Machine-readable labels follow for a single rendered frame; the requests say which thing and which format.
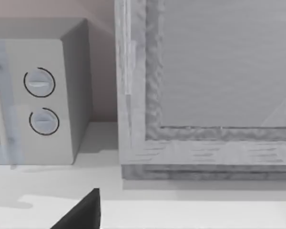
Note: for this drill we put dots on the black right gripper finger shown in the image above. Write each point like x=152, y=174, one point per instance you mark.
x=87, y=212

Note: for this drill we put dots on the grey microwave knob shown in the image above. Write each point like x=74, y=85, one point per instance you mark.
x=39, y=82
x=44, y=121

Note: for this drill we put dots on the glass microwave door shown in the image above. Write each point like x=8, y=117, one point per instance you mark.
x=2, y=107

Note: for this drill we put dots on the pale microwave oven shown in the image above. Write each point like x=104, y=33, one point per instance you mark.
x=45, y=59

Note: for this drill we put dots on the grey wooden cabinet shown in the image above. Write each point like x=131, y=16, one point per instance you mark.
x=205, y=95

